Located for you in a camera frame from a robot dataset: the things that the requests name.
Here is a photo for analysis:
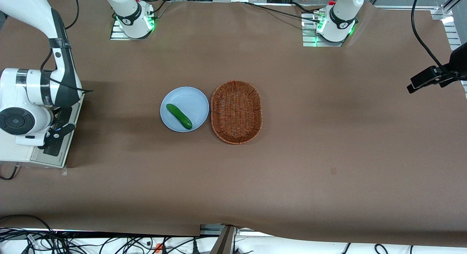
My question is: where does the green cucumber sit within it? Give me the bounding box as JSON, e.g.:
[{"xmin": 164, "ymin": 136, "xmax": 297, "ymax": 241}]
[{"xmin": 166, "ymin": 104, "xmax": 193, "ymax": 130}]

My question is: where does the oven door with silver handle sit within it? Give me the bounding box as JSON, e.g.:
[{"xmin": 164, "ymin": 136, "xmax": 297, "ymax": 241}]
[{"xmin": 31, "ymin": 104, "xmax": 80, "ymax": 168}]

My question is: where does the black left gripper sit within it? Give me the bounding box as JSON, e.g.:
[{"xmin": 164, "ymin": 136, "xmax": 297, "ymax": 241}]
[{"xmin": 407, "ymin": 42, "xmax": 467, "ymax": 94}]

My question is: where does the black oven power cable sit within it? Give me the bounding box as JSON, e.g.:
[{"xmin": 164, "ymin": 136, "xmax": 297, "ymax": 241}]
[{"xmin": 0, "ymin": 166, "xmax": 19, "ymax": 181}]

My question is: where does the aluminium corner bracket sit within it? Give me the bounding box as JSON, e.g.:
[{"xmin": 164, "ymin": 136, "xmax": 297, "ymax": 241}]
[{"xmin": 431, "ymin": 7, "xmax": 455, "ymax": 25}]

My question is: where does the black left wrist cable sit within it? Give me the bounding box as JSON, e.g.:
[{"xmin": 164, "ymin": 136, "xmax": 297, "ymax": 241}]
[{"xmin": 411, "ymin": 0, "xmax": 445, "ymax": 70}]

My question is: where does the light blue round plate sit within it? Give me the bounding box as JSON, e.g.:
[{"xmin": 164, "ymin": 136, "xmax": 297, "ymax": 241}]
[{"xmin": 160, "ymin": 86, "xmax": 210, "ymax": 132}]

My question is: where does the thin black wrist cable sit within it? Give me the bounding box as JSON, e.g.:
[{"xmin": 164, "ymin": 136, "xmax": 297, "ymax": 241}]
[{"xmin": 40, "ymin": 49, "xmax": 94, "ymax": 95}]

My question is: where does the aluminium camera post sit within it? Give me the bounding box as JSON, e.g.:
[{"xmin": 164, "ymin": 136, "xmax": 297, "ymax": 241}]
[{"xmin": 212, "ymin": 226, "xmax": 237, "ymax": 254}]

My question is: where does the brown paper table cover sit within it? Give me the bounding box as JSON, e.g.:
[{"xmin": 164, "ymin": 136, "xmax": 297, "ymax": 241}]
[{"xmin": 0, "ymin": 0, "xmax": 467, "ymax": 247}]

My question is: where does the slotted aluminium rail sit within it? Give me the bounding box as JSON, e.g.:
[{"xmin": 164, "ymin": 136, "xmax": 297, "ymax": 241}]
[{"xmin": 443, "ymin": 21, "xmax": 467, "ymax": 97}]

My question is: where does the brown oval wicker basket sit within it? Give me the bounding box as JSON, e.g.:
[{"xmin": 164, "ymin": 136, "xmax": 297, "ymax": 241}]
[{"xmin": 211, "ymin": 80, "xmax": 263, "ymax": 145}]

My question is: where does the short black table cable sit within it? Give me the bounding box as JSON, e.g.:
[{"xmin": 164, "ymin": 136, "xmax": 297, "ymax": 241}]
[{"xmin": 290, "ymin": 2, "xmax": 318, "ymax": 14}]

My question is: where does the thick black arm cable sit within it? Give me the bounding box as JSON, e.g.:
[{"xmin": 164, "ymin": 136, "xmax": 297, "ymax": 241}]
[{"xmin": 65, "ymin": 0, "xmax": 80, "ymax": 30}]

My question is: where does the white toaster oven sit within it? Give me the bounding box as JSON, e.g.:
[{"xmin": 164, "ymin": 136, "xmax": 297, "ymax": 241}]
[{"xmin": 0, "ymin": 95, "xmax": 85, "ymax": 169}]

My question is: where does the aluminium table edge bracket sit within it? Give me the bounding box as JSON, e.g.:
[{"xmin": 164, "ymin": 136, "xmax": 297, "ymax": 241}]
[{"xmin": 200, "ymin": 223, "xmax": 224, "ymax": 235}]

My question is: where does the long black table cable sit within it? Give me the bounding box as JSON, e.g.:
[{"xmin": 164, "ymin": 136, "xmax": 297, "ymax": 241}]
[{"xmin": 241, "ymin": 1, "xmax": 321, "ymax": 24}]

